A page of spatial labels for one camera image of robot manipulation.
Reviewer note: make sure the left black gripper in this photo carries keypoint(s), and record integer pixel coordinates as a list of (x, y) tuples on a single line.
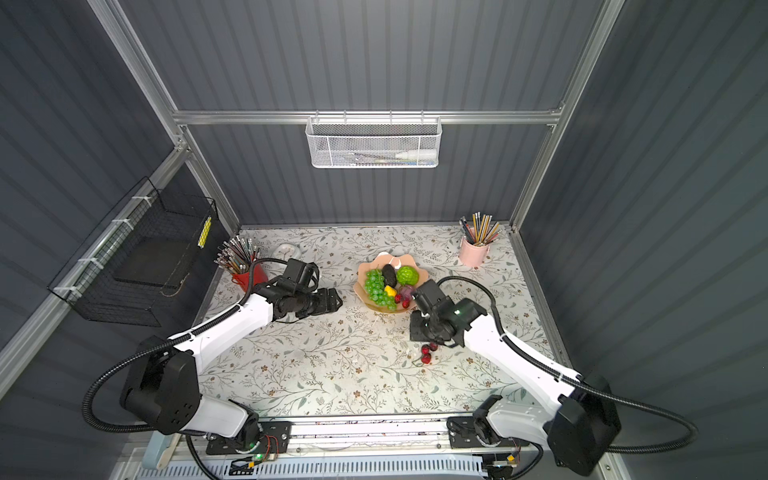
[(326, 305)]

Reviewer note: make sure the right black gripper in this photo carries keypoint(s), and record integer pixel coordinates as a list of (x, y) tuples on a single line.
[(414, 325)]

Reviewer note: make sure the red cherry cluster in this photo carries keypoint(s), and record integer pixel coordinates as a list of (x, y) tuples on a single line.
[(426, 354)]

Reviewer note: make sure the purple fig fruit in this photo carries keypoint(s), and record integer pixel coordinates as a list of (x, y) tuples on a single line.
[(406, 292)]

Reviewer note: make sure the green grape bunch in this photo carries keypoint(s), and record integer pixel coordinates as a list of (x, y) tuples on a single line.
[(374, 288)]

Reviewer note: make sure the green custard apple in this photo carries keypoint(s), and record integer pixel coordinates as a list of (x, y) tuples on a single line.
[(407, 275)]

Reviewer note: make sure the dark avocado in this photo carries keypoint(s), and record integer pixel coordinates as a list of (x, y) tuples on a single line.
[(389, 275)]

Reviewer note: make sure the pink faceted fruit bowl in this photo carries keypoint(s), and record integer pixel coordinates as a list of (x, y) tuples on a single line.
[(378, 263)]

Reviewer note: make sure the red cherry pair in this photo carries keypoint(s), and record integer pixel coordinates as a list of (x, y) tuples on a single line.
[(402, 302)]

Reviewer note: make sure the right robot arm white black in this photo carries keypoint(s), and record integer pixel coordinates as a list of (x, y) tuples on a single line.
[(576, 427)]

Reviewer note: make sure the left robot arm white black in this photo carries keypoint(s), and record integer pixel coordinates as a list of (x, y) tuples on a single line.
[(162, 388)]

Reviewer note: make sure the white alarm clock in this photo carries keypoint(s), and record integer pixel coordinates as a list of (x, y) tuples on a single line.
[(286, 251)]

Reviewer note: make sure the pink pencil cup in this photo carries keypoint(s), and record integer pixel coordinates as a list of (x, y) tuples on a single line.
[(471, 255)]

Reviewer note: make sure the red pencil cup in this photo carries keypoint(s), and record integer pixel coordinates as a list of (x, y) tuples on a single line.
[(241, 279)]

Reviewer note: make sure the pencils in pink cup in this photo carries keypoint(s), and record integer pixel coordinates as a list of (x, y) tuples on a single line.
[(480, 229)]

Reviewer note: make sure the pencils in red cup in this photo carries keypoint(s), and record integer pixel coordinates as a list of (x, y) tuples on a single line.
[(236, 255)]

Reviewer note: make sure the light blue brush tool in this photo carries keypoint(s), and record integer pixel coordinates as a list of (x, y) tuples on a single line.
[(160, 450)]

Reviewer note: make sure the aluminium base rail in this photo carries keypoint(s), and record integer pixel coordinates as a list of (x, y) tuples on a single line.
[(386, 435)]

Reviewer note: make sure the white wire mesh basket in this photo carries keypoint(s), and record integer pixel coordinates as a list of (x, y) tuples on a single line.
[(370, 143)]

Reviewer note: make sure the black wire wall basket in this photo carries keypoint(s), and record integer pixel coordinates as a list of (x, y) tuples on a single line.
[(147, 267)]

